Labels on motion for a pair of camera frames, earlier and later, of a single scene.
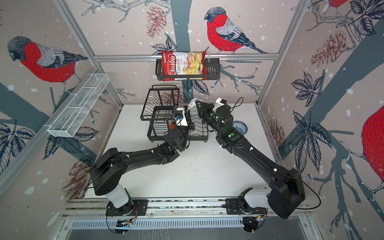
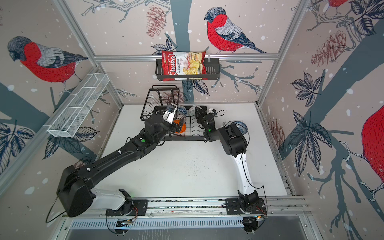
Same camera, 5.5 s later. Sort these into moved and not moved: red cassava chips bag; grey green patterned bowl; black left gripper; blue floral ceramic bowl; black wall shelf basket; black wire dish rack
Moved: grey green patterned bowl; black left gripper
Not moved: black wall shelf basket; red cassava chips bag; black wire dish rack; blue floral ceramic bowl
